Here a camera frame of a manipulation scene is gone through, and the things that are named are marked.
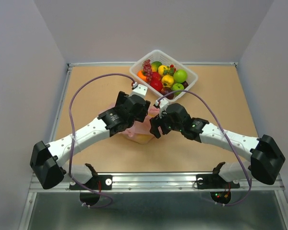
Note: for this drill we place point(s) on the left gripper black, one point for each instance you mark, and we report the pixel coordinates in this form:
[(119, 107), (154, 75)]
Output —
[(123, 97)]

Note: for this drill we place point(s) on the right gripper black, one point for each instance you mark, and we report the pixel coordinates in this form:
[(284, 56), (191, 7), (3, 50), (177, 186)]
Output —
[(155, 122)]

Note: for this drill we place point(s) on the pink plastic bag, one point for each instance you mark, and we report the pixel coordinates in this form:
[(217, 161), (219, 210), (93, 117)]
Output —
[(140, 127)]

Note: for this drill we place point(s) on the orange fruit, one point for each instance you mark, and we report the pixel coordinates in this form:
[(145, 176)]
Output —
[(143, 138)]

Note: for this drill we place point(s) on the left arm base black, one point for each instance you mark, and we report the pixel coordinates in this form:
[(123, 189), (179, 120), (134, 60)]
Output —
[(93, 192)]

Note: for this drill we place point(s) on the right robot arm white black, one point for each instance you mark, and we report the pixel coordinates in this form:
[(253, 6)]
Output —
[(258, 158)]

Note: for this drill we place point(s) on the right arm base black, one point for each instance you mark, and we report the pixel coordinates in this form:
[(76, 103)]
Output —
[(214, 181)]

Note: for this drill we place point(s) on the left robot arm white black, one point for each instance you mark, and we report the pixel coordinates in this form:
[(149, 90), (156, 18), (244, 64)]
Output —
[(49, 161)]

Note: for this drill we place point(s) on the dark purple plum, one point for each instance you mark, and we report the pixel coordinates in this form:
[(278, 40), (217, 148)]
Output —
[(167, 90)]

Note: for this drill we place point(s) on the red apple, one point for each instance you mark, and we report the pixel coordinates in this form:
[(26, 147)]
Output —
[(156, 84)]

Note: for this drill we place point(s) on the orange tangerine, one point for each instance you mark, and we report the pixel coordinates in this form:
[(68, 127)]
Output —
[(143, 77)]

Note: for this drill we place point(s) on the red strawberry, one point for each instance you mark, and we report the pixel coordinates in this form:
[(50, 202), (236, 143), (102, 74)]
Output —
[(156, 76)]

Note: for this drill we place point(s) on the small green apple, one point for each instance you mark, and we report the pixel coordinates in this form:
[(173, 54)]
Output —
[(177, 87)]

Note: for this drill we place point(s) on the purple grape bunch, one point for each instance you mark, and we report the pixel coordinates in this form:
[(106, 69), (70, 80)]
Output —
[(147, 70)]

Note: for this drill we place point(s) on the yellow bell pepper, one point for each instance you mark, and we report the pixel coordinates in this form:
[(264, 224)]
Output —
[(167, 81)]

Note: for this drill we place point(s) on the small dark plum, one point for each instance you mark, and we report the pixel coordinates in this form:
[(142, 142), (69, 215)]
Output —
[(185, 84)]

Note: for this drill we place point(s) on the green yellow mango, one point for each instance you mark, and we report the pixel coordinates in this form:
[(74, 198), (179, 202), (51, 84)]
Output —
[(155, 65)]

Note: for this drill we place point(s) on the large green apple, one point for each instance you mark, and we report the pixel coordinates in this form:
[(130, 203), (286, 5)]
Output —
[(180, 76)]

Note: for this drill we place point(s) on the red cherries with leaves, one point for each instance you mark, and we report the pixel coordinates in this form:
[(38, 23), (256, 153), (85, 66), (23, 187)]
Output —
[(169, 70)]

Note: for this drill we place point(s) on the white plastic basket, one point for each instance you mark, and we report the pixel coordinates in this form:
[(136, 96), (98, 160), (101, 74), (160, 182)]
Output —
[(166, 60)]

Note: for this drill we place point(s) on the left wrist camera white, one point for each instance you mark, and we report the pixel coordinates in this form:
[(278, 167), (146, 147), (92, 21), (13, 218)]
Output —
[(139, 90)]

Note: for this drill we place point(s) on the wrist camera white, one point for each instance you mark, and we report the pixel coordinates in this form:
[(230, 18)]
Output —
[(161, 105), (139, 90)]

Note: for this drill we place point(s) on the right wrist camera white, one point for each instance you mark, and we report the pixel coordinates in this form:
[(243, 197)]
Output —
[(161, 105)]

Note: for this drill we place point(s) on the aluminium front rail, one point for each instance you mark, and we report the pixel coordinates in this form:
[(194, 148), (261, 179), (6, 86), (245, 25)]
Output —
[(156, 182)]

